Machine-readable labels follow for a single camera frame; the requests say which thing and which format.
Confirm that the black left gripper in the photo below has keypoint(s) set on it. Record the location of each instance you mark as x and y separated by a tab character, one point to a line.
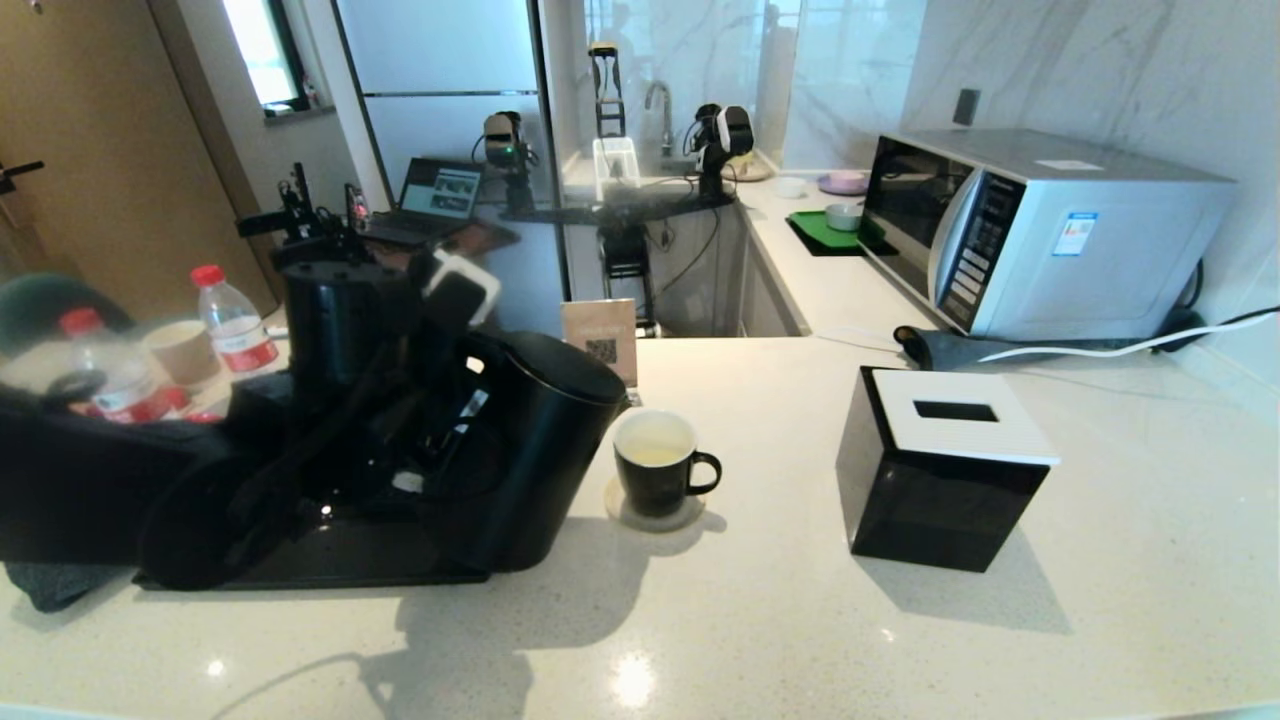
440	380

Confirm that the black electric kettle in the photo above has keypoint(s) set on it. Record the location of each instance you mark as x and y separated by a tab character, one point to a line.
540	460

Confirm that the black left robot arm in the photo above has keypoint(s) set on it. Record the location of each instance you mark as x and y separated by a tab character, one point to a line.
330	330

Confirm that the black rectangular serving tray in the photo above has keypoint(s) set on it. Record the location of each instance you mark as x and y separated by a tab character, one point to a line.
350	562

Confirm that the QR code sign stand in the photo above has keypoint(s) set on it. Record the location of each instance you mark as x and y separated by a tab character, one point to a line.
590	325

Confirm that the black mug white inside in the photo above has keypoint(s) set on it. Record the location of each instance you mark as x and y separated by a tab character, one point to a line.
655	485

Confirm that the round white coaster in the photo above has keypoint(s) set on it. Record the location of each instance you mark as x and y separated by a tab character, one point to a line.
655	526

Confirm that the black metal rack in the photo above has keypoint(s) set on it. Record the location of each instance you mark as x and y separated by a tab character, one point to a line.
627	263

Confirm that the clear plastic bottle red cap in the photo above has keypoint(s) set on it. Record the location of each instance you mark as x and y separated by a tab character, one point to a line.
235	330
110	380

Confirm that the open black laptop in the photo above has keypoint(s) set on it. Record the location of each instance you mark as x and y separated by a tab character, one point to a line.
440	193

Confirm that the paper cup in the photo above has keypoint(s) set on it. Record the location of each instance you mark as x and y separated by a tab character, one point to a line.
185	355

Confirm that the grey device green light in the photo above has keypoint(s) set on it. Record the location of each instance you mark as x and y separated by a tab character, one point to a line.
505	138

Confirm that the black upright stand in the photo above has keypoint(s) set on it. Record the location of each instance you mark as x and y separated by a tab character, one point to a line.
607	108

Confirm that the frosted glass sliding door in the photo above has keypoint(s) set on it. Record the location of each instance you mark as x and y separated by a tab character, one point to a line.
440	60

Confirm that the metal sink faucet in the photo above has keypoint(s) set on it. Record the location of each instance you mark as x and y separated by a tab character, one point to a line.
664	108

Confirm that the black and white device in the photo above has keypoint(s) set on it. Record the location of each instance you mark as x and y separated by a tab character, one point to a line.
725	138

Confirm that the green tray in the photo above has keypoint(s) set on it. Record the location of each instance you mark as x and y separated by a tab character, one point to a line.
815	233

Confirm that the small white cup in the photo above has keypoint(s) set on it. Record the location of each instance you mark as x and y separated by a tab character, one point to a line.
790	188

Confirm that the dark grey fuzzy cloth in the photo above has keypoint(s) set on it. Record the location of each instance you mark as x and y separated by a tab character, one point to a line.
60	588

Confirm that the green chair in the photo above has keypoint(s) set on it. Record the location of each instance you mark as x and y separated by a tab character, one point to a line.
45	295

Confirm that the black framed window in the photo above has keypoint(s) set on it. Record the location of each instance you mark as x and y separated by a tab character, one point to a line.
255	50

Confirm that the small grey bowl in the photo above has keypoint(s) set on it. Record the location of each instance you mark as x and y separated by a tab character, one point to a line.
843	218

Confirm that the purple plate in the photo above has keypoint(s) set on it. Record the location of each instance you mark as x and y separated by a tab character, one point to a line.
843	184

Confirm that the black tissue box white lid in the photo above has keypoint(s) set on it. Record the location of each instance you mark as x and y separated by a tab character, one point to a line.
930	510

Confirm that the dark slate cloth bundle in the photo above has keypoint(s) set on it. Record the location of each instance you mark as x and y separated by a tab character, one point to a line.
940	350

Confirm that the brown wooden door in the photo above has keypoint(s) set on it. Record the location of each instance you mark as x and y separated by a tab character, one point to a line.
100	100

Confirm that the silver microwave oven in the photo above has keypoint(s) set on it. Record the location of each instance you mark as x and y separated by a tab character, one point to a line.
1100	250

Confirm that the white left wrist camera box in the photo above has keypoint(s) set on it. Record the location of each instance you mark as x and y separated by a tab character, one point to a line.
485	285

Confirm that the dark grey wall socket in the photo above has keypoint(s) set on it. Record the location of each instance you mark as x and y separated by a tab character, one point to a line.
965	109

